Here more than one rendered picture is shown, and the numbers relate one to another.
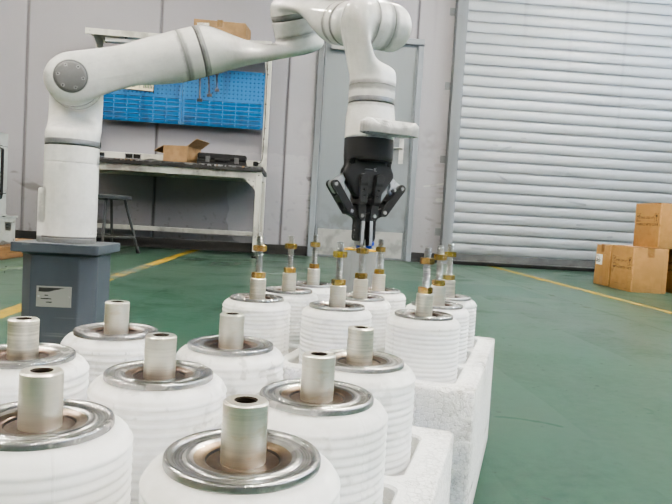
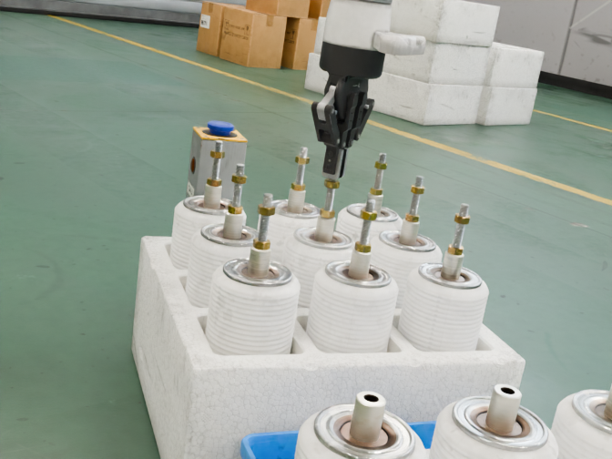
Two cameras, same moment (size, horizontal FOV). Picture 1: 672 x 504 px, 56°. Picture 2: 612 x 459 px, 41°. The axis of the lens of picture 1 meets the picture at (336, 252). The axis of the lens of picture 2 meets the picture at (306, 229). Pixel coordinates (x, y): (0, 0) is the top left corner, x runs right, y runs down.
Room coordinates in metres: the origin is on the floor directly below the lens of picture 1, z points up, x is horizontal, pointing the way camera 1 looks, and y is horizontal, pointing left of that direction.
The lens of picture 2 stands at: (0.22, 0.58, 0.57)
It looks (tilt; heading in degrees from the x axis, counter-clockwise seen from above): 17 degrees down; 322
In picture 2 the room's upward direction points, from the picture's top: 9 degrees clockwise
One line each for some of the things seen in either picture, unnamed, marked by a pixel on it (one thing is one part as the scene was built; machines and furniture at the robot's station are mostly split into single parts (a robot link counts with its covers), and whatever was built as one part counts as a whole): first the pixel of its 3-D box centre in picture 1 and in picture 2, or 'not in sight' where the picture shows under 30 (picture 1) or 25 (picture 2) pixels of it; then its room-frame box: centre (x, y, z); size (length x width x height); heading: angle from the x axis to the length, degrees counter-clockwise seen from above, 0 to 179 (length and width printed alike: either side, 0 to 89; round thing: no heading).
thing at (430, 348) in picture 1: (419, 384); (434, 346); (0.82, -0.12, 0.16); 0.10 x 0.10 x 0.18
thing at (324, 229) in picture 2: (360, 289); (324, 229); (0.97, -0.04, 0.26); 0.02 x 0.02 x 0.03
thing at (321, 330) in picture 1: (333, 373); (344, 347); (0.86, -0.01, 0.16); 0.10 x 0.10 x 0.18
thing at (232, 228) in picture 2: (289, 282); (232, 225); (1.00, 0.07, 0.26); 0.02 x 0.02 x 0.03
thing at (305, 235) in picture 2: (359, 298); (322, 239); (0.97, -0.04, 0.25); 0.08 x 0.08 x 0.01
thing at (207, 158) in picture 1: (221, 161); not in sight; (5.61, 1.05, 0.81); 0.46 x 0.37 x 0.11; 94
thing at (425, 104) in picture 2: not in sight; (421, 96); (2.96, -2.15, 0.09); 0.39 x 0.39 x 0.18; 7
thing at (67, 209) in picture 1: (70, 194); not in sight; (1.14, 0.48, 0.39); 0.09 x 0.09 x 0.17; 4
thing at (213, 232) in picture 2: (288, 291); (231, 235); (1.00, 0.07, 0.25); 0.08 x 0.08 x 0.01
